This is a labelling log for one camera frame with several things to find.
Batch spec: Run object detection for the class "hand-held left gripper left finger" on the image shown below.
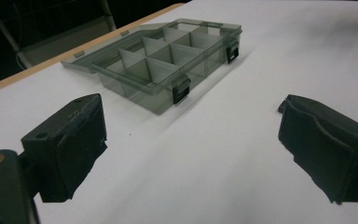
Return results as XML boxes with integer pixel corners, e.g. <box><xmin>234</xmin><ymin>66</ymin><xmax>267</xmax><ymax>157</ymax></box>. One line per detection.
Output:
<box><xmin>21</xmin><ymin>92</ymin><xmax>108</xmax><ymax>203</ymax></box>

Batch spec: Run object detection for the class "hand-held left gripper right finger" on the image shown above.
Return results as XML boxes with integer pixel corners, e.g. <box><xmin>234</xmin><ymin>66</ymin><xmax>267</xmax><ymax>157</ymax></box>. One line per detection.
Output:
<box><xmin>277</xmin><ymin>94</ymin><xmax>358</xmax><ymax>205</ymax></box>

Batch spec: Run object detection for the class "clear grey compartment box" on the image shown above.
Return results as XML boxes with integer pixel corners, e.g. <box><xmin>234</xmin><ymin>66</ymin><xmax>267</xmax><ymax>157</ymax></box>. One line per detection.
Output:
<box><xmin>61</xmin><ymin>18</ymin><xmax>243</xmax><ymax>116</ymax></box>

